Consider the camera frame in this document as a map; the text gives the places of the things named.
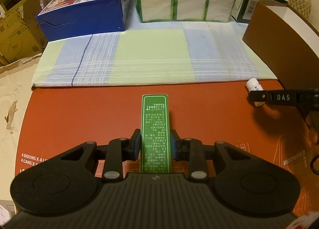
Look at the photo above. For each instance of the green medicine box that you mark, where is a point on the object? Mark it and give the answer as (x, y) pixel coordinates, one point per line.
(155, 135)

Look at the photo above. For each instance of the cardboard box on floor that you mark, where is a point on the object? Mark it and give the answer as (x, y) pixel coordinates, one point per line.
(21, 35)

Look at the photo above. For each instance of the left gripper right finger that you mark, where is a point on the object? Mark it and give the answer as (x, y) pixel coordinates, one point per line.
(195, 153)

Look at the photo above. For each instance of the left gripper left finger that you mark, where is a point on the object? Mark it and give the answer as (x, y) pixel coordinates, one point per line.
(116, 152)

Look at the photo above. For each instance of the brown cardboard storage box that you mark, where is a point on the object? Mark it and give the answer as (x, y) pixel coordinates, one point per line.
(286, 42)

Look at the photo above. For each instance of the red Motul mat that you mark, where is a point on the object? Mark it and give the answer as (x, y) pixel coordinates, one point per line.
(58, 119)

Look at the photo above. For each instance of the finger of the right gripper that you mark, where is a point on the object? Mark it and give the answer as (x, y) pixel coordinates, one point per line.
(284, 97)

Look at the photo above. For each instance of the checked pastel cloth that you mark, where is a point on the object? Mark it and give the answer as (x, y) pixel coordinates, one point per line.
(156, 53)

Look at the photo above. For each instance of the person's right hand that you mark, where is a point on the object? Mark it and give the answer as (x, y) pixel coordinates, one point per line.
(313, 133)

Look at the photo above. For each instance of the blue milk carton box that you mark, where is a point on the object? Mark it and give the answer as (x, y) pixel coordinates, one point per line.
(61, 19)

